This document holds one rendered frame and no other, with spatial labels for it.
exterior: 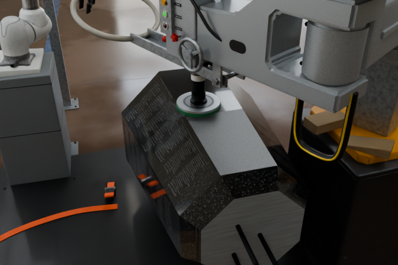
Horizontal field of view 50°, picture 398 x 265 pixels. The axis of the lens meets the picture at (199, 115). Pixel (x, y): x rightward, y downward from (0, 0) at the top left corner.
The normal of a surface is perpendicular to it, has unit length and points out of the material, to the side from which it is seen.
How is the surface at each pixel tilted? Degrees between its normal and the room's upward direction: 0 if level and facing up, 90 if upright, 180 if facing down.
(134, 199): 0
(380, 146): 11
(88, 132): 0
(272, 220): 90
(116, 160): 0
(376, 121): 90
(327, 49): 90
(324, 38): 90
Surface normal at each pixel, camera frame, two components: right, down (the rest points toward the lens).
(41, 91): 0.24, 0.50
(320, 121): 0.00, -0.86
